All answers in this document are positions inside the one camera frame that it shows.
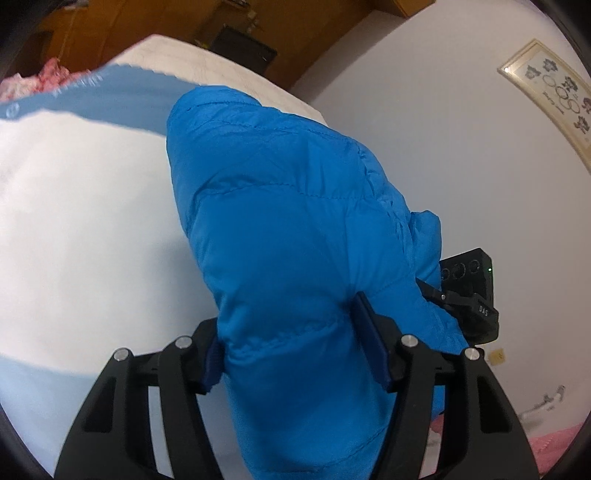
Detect blue puffer jacket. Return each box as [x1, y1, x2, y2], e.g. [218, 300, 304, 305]
[166, 86, 467, 479]

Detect pink floral quilt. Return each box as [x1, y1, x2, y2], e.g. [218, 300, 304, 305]
[0, 57, 90, 103]

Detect framed wall picture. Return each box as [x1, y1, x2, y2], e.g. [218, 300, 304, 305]
[497, 39, 591, 169]

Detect black bag on door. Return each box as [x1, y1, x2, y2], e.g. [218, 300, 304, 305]
[209, 25, 277, 75]

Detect pink knitted sleeve forearm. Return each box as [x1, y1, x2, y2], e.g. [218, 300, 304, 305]
[420, 415, 583, 478]

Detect wooden wall cabinet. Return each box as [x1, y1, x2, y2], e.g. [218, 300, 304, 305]
[1, 1, 432, 89]

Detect white and blue bedsheet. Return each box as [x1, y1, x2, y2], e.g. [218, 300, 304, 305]
[1, 35, 322, 472]

